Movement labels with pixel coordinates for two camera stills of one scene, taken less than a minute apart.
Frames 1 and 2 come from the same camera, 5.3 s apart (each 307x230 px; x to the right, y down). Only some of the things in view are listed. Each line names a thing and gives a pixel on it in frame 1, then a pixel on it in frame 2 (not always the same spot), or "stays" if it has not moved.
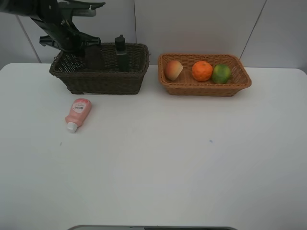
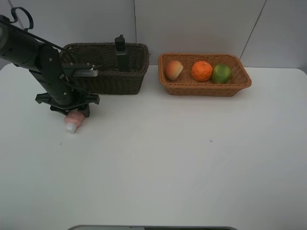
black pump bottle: x=123 y=58 stays
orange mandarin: x=202 y=71 stays
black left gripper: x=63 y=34 → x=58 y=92
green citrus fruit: x=221 y=74 stays
